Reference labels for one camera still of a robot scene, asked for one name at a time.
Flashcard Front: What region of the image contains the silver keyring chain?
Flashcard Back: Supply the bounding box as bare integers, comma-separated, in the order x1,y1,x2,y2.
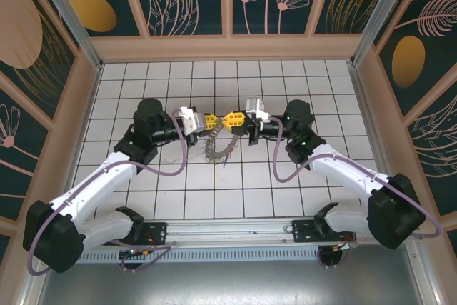
202,121,241,167

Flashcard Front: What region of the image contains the orange oval pink fern panel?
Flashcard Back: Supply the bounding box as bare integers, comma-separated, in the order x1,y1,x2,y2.
373,0,457,117

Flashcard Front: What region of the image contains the grey sheet metal panel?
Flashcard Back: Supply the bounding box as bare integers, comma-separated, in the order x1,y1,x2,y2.
21,261,440,305

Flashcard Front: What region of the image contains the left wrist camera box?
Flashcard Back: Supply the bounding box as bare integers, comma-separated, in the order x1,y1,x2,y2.
178,106,207,135

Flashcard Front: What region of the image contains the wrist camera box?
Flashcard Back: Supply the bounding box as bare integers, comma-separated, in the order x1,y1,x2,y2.
178,106,207,135
244,96,270,123

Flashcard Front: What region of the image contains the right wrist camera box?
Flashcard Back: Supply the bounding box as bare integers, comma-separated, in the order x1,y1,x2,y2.
244,96,270,123

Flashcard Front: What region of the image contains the aluminium side rail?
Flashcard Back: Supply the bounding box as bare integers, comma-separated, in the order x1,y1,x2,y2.
348,64,406,219

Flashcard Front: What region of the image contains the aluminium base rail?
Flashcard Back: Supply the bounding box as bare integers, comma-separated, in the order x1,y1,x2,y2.
80,219,424,249

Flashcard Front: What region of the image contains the orange oval wall panel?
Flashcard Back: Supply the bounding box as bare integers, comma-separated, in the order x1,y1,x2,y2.
59,0,142,38

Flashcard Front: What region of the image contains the aluminium corner post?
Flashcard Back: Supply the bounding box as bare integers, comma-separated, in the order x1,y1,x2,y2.
37,0,104,70
351,0,417,67

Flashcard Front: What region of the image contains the slotted grey cable duct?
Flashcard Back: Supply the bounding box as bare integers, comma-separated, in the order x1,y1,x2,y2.
80,249,324,264

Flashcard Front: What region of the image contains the pink leaf outline wall panel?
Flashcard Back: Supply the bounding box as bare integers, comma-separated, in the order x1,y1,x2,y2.
406,99,457,217

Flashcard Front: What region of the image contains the black round cable port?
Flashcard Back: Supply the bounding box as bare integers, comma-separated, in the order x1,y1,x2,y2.
317,247,340,270
119,257,144,273

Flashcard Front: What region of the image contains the dark teal framed wall panel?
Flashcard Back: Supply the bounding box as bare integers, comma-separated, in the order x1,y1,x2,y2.
0,234,11,261

